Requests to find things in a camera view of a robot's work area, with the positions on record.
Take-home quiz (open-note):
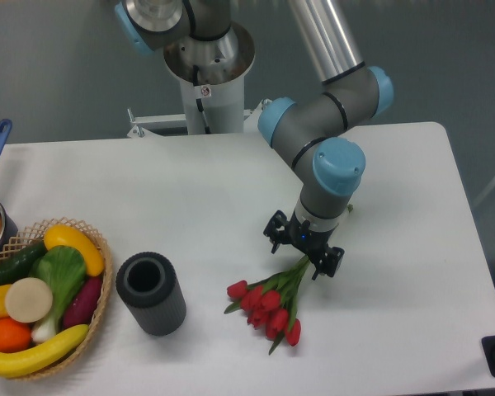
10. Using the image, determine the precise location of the purple sweet potato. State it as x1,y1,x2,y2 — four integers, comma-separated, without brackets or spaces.
62,277,102,329

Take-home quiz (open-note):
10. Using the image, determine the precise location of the green cucumber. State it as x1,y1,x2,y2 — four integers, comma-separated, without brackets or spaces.
0,241,47,286

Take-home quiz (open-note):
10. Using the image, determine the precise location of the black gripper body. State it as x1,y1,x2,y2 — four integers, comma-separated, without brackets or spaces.
285,220,333,260

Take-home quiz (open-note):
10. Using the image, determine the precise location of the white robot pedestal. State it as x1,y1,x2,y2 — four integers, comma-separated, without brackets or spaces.
126,22,278,139

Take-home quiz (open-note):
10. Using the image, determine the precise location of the dark grey ribbed vase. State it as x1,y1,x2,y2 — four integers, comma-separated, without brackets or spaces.
115,252,186,337

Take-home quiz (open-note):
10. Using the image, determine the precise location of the green bok choy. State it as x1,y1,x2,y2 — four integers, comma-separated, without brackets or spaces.
30,246,86,344

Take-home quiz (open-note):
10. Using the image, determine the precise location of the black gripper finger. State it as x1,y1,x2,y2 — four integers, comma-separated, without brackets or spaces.
263,210,291,253
307,244,345,280

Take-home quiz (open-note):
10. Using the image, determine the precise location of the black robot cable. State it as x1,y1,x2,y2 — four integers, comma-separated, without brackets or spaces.
191,65,212,134

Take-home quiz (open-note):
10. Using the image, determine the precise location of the woven wicker basket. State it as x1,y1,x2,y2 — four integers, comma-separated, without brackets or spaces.
0,218,112,380

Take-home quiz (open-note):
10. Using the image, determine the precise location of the orange fruit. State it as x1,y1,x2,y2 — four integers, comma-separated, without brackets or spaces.
0,318,31,353

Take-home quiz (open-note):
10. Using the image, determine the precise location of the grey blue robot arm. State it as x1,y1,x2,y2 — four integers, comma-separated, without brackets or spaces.
115,1,394,276

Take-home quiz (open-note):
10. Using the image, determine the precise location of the red tulip bouquet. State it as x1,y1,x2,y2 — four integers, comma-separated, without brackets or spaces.
224,255,314,354

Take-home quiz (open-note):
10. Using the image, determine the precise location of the beige round disc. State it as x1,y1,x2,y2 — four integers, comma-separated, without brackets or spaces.
5,277,53,323

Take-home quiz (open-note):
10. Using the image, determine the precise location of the yellow banana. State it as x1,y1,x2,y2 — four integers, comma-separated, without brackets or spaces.
0,324,89,379

